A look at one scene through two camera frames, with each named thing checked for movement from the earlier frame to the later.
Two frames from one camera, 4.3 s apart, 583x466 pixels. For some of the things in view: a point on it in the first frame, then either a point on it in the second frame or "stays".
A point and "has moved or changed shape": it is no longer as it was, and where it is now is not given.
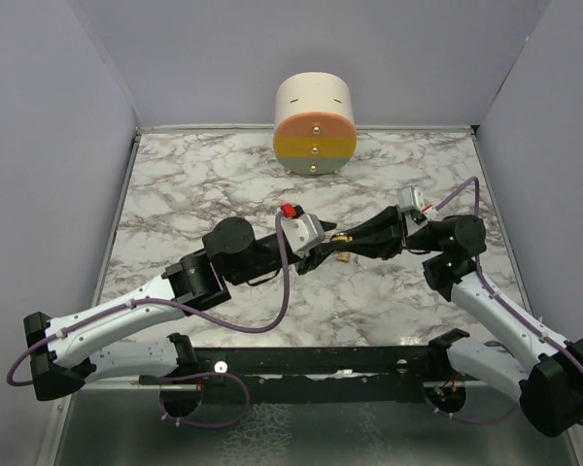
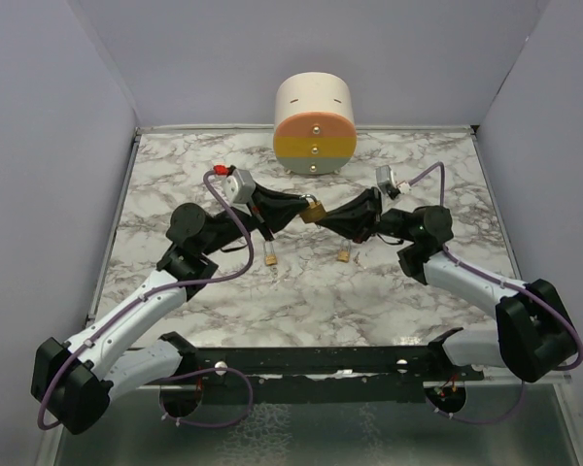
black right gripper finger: x=381 y=248 → x=356 y=227
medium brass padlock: x=343 y=237 has moved or changed shape
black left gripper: x=317 y=256 → x=275 y=209
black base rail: x=313 y=374 stays
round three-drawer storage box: x=315 y=127 stays
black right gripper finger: x=377 y=223 → x=354 y=207
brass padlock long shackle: x=344 y=256 stays
